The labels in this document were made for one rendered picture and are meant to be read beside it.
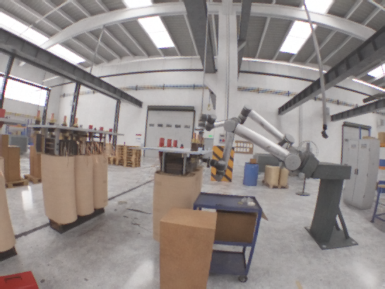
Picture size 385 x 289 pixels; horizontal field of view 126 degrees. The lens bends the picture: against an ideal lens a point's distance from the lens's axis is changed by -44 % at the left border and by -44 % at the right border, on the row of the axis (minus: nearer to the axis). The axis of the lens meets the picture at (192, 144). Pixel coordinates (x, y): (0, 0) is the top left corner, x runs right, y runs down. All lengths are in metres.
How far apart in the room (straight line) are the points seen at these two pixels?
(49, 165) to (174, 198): 1.72
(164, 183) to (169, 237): 0.89
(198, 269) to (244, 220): 0.68
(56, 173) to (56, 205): 0.45
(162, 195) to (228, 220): 0.80
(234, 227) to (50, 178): 2.34
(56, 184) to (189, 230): 1.93
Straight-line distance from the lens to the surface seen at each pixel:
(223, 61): 8.32
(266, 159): 10.62
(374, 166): 5.75
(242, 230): 1.78
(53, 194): 2.66
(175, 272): 1.39
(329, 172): 2.66
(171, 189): 1.97
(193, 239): 1.18
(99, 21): 14.35
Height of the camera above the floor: 1.43
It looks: level
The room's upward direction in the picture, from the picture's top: 4 degrees clockwise
